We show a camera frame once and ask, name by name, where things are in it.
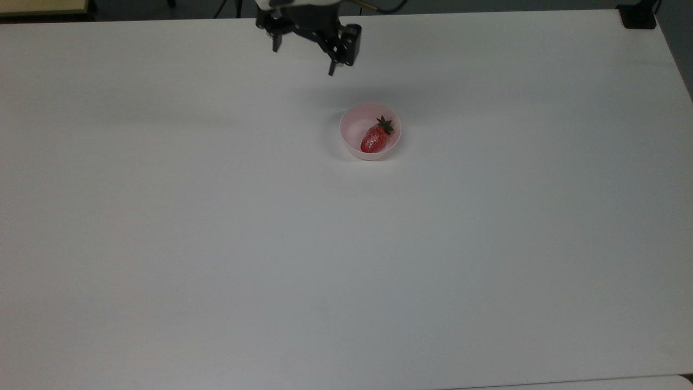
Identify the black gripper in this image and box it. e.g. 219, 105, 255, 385
256, 5, 362, 77

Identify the red strawberry with green leaves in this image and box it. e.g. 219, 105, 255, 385
360, 115, 395, 154

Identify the pink plastic bowl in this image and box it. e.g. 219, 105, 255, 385
339, 102, 402, 161

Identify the yellowish wooden table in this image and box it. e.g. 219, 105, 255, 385
0, 0, 90, 17

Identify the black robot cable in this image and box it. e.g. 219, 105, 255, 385
346, 0, 408, 14

